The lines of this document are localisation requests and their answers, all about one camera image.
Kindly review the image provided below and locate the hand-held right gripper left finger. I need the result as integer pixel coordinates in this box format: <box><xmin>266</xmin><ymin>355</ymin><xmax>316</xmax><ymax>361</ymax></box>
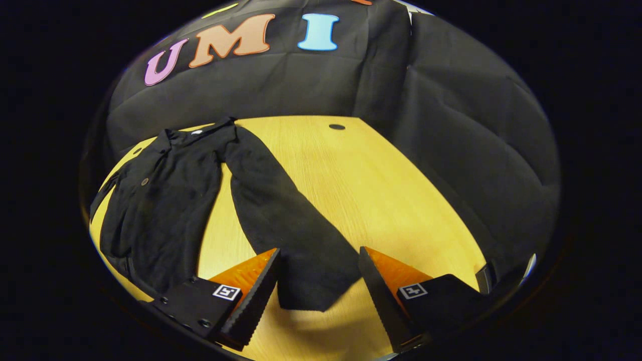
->
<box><xmin>149</xmin><ymin>247</ymin><xmax>284</xmax><ymax>351</ymax></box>

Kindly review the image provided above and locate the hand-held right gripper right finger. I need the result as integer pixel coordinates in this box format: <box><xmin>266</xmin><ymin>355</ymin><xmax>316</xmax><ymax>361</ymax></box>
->
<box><xmin>358</xmin><ymin>246</ymin><xmax>491</xmax><ymax>354</ymax></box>

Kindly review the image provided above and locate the black button shirt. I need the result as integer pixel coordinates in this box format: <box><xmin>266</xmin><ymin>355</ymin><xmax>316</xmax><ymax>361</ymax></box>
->
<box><xmin>90</xmin><ymin>117</ymin><xmax>363</xmax><ymax>312</ymax></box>

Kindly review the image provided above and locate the black backdrop cloth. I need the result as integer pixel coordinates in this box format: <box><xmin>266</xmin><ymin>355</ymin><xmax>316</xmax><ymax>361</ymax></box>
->
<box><xmin>93</xmin><ymin>0</ymin><xmax>561</xmax><ymax>284</ymax></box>

